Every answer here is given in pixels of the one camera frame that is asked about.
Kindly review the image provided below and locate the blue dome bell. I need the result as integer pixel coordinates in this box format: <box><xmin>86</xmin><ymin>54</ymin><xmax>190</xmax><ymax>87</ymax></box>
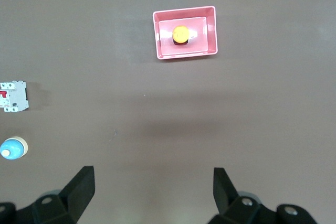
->
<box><xmin>0</xmin><ymin>136</ymin><xmax>29</xmax><ymax>161</ymax></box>

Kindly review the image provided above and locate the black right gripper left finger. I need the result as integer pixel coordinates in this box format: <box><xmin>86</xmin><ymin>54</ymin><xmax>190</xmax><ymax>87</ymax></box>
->
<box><xmin>30</xmin><ymin>165</ymin><xmax>96</xmax><ymax>224</ymax></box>

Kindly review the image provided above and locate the pink plastic bin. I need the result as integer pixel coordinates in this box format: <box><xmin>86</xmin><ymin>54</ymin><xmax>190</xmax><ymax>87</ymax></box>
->
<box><xmin>152</xmin><ymin>5</ymin><xmax>219</xmax><ymax>61</ymax></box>

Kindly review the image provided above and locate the yellow push button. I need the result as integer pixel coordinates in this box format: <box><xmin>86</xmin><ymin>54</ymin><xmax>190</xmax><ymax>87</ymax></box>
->
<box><xmin>172</xmin><ymin>25</ymin><xmax>190</xmax><ymax>46</ymax></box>

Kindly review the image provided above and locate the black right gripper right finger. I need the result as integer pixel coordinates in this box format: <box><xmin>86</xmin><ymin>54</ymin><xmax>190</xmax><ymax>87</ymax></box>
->
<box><xmin>206</xmin><ymin>167</ymin><xmax>277</xmax><ymax>224</ymax></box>

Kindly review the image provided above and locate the white circuit breaker red switch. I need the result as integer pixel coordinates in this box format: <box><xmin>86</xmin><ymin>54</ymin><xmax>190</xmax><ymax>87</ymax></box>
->
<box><xmin>0</xmin><ymin>80</ymin><xmax>29</xmax><ymax>113</ymax></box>

